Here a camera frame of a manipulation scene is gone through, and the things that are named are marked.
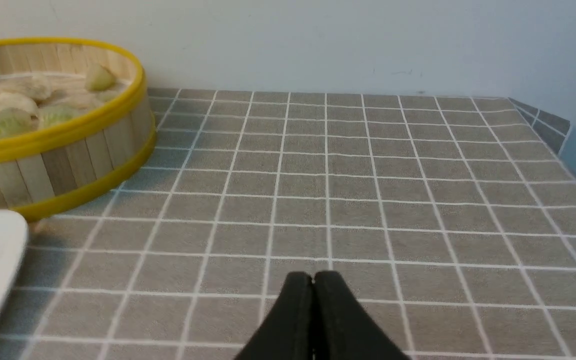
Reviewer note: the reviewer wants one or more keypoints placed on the green dumpling in steamer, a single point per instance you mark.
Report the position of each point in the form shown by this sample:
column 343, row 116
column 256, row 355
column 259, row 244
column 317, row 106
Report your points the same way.
column 57, row 114

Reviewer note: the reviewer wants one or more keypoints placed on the pale dumpling in steamer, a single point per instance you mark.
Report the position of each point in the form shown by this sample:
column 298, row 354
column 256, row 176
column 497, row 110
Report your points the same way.
column 38, row 87

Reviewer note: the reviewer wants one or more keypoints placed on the pale green front dumpling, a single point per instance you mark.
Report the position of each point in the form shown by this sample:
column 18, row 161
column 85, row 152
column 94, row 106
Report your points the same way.
column 15, row 122

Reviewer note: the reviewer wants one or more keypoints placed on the yellow-rimmed bamboo steamer basket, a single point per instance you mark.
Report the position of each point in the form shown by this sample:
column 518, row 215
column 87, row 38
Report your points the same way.
column 50, row 171

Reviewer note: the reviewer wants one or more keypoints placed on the green dumpling at back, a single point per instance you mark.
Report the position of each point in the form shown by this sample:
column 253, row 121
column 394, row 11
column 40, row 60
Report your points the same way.
column 99, row 78

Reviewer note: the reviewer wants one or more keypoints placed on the white dumpling in steamer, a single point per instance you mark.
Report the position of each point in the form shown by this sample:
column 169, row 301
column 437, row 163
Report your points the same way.
column 13, row 100

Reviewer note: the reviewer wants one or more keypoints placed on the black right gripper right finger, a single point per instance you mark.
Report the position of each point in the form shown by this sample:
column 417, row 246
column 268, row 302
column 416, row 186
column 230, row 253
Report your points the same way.
column 343, row 330

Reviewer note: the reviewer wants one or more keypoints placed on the grey checkered tablecloth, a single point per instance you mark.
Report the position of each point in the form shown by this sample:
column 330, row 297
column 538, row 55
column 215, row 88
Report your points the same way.
column 451, row 219

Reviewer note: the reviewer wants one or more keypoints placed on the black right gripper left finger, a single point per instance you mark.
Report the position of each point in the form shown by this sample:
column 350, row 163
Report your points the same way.
column 284, row 333

